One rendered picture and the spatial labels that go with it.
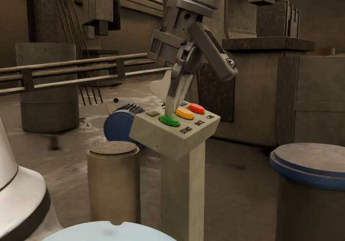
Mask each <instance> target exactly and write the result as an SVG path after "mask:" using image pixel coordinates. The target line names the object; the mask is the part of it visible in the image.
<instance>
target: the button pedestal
mask: <svg viewBox="0 0 345 241"><path fill-rule="evenodd" d="M183 102H185V103H187V104H188V105H185V106H179V108H184V109H187V110H189V111H191V112H192V113H193V115H194V116H193V118H192V119H188V118H184V117H181V116H179V115H178V114H177V113H176V112H174V113H173V114H172V115H173V116H175V117H176V118H178V119H179V121H180V123H179V125H177V126H174V125H169V124H167V123H165V122H163V121H161V120H160V116H161V115H163V114H165V109H163V107H165V106H163V107H159V108H156V109H152V110H149V111H146V112H143V113H139V114H136V115H135V117H134V120H133V123H132V127H131V130H130V133H129V137H130V138H132V139H134V140H135V141H137V142H139V143H141V144H143V145H145V146H147V147H149V148H151V149H152V150H154V151H156V152H158V153H160V191H161V232H163V233H165V234H167V235H168V236H170V237H172V238H173V239H175V240H176V241H203V235H204V180H205V140H207V139H208V138H209V137H211V136H212V135H213V134H215V131H216V128H217V126H218V123H219V121H220V118H221V117H220V116H218V115H216V114H213V113H211V112H209V111H207V110H205V111H204V113H198V112H195V111H192V110H191V109H189V108H188V106H189V104H191V103H189V102H187V101H185V100H183ZM154 110H155V111H157V112H159V113H160V114H159V115H156V116H153V117H151V116H149V115H147V114H146V113H147V112H150V111H154Z"/></svg>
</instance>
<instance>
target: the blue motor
mask: <svg viewBox="0 0 345 241"><path fill-rule="evenodd" d="M143 112H145V110H143V109H142V108H141V107H140V105H139V106H137V104H135V105H134V104H133V103H132V104H130V103H129V104H125V105H122V106H121V107H119V108H117V109H116V110H114V111H113V112H112V113H111V114H110V116H109V117H107V119H106V121H105V123H104V134H105V137H106V139H107V140H108V141H109V142H110V141H125V142H131V143H134V144H136V145H137V147H138V148H139V150H144V148H145V147H146V146H145V145H143V144H141V143H139V142H137V141H135V140H134V139H132V138H130V137H129V133H130V130H131V127H132V123H133V120H134V117H135V115H136V114H139V113H143Z"/></svg>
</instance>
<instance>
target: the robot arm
mask: <svg viewBox="0 0 345 241"><path fill-rule="evenodd" d="M221 1H222V0H178V1H177V0H167V3H166V5H167V6H170V8H169V11H168V14H167V18H166V21H165V24H164V27H163V25H160V26H162V27H163V29H162V27H161V28H159V27H160V26H159V27H158V28H157V30H156V29H154V32H153V34H152V38H151V41H150V44H149V48H148V51H147V55H146V57H148V58H149V59H152V60H153V61H155V63H157V64H160V65H162V66H166V65H167V66H170V67H172V70H167V71H166V72H165V74H164V77H163V79H162V80H161V81H153V82H151V84H150V90H151V92H152V93H153V94H154V95H156V96H157V97H158V98H159V99H161V100H162V101H163V102H164V103H165V116H167V117H169V116H171V115H172V114H173V113H174V112H175V111H176V110H177V109H178V107H179V106H180V104H181V103H182V101H183V99H184V98H185V96H186V94H187V93H188V91H189V89H190V87H191V85H192V83H193V81H194V78H195V76H196V73H197V70H198V67H199V65H200V63H201V61H202V57H203V55H204V56H205V58H206V59H207V61H208V62H209V63H210V65H211V66H212V68H213V69H214V71H215V74H216V75H217V76H218V77H219V78H220V79H221V80H222V81H227V80H231V79H232V78H234V77H235V76H236V75H238V70H237V69H236V67H235V64H234V62H233V61H232V60H231V59H230V58H229V57H228V56H227V54H226V53H225V52H224V50H223V49H222V47H221V46H220V44H219V43H218V41H217V40H216V39H215V37H214V36H213V34H212V33H211V31H210V30H209V29H208V27H207V25H206V24H204V23H202V19H203V17H204V16H206V17H209V18H212V19H214V17H215V15H216V12H215V10H218V9H219V7H220V4H221ZM0 241H176V240H175V239H173V238H172V237H170V236H168V235H167V234H165V233H163V232H160V231H158V230H156V229H153V228H150V227H147V226H144V225H139V224H135V223H129V222H123V223H122V224H121V225H119V226H115V225H112V224H111V222H110V221H99V222H89V223H83V224H79V225H75V226H71V227H68V228H65V229H64V228H63V227H62V226H61V224H60V223H59V221H58V218H57V216H56V213H55V210H54V207H53V204H52V201H51V198H50V194H49V191H48V188H47V185H46V183H45V181H44V178H43V177H42V176H41V175H40V174H39V173H37V172H36V171H33V170H30V169H27V168H24V167H21V166H18V165H17V163H16V161H15V158H14V155H13V152H12V149H11V147H10V144H9V141H8V138H7V135H6V133H5V129H4V127H3V124H2V121H1V118H0Z"/></svg>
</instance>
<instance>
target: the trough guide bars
mask: <svg viewBox="0 0 345 241"><path fill-rule="evenodd" d="M146 55H147V53H140V54H131V55H121V56H112V57H103V58H93V59H83V60H78V61H68V62H58V63H49V64H39V65H30V66H20V67H11V68H1V69H0V74H7V73H16V72H19V73H20V74H16V75H7V76H0V83H4V82H12V81H21V83H22V87H25V92H32V91H35V89H34V83H33V78H41V77H50V76H58V75H65V74H74V73H82V72H90V71H98V70H106V69H109V75H114V74H117V73H118V77H119V79H121V78H126V75H125V67H130V66H138V65H146V64H154V63H155V61H153V60H152V59H143V60H138V61H129V62H124V60H128V59H137V58H146ZM115 61H116V63H115ZM105 62H108V64H103V65H94V66H86V67H77V68H68V69H60V70H51V71H42V72H33V73H31V71H34V70H43V69H52V68H61V67H70V66H78V65H88V64H96V63H105ZM116 68H117V70H116Z"/></svg>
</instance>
